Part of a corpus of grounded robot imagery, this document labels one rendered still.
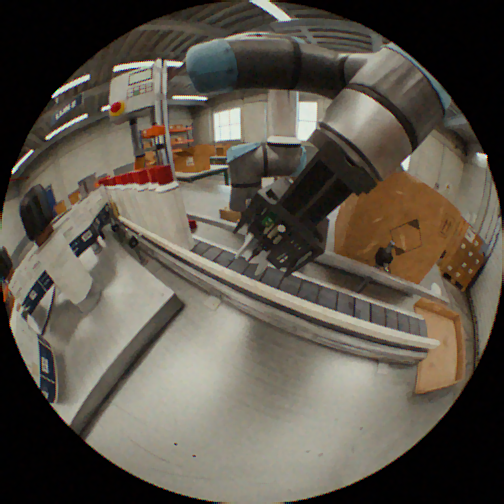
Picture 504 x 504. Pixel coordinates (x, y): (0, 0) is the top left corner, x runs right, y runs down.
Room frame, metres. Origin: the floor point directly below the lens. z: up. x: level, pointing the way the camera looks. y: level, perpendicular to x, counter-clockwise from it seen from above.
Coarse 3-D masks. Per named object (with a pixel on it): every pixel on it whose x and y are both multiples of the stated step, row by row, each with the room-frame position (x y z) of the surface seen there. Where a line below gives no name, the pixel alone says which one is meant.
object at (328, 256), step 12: (192, 216) 0.30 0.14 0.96; (204, 216) 0.28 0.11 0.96; (228, 228) 0.25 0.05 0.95; (336, 264) 0.15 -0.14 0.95; (348, 264) 0.14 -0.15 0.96; (360, 264) 0.13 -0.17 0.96; (372, 276) 0.12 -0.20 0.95; (384, 276) 0.11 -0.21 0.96; (396, 276) 0.10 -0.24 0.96; (408, 288) 0.08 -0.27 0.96; (420, 288) 0.07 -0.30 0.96; (432, 300) 0.04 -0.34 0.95; (444, 300) 0.02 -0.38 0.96
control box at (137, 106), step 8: (112, 80) 0.42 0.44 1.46; (120, 80) 0.43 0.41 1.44; (152, 80) 0.48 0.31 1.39; (112, 88) 0.42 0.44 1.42; (120, 88) 0.43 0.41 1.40; (128, 88) 0.44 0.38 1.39; (112, 96) 0.42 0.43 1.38; (120, 96) 0.43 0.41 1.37; (136, 96) 0.46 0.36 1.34; (144, 96) 0.47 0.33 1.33; (152, 96) 0.48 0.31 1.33; (128, 104) 0.44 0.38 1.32; (136, 104) 0.46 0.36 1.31; (144, 104) 0.47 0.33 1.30; (152, 104) 0.48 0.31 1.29; (112, 112) 0.42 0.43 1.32; (120, 112) 0.43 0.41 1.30; (128, 112) 0.44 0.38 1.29; (136, 112) 0.47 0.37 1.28; (144, 112) 0.51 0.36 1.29; (112, 120) 0.42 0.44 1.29; (120, 120) 0.46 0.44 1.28; (128, 120) 0.51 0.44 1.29
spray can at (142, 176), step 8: (136, 176) 0.31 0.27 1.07; (144, 176) 0.31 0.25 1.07; (144, 184) 0.31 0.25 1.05; (144, 192) 0.30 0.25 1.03; (144, 200) 0.30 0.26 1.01; (144, 208) 0.30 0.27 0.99; (152, 208) 0.30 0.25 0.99; (152, 216) 0.30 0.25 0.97; (152, 224) 0.30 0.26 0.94; (152, 232) 0.30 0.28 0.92; (160, 232) 0.30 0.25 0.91
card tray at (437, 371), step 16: (416, 304) 0.08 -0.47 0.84; (432, 304) 0.05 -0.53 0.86; (432, 320) 0.00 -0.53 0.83; (448, 320) -0.04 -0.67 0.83; (432, 336) -0.04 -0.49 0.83; (448, 336) -0.09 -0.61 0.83; (432, 352) -0.08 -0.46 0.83; (448, 352) -0.14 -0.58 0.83; (464, 352) -0.20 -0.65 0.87; (432, 368) -0.13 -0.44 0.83; (448, 368) -0.19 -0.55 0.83; (416, 384) -0.12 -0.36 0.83; (432, 384) -0.17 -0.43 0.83; (448, 384) -0.21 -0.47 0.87
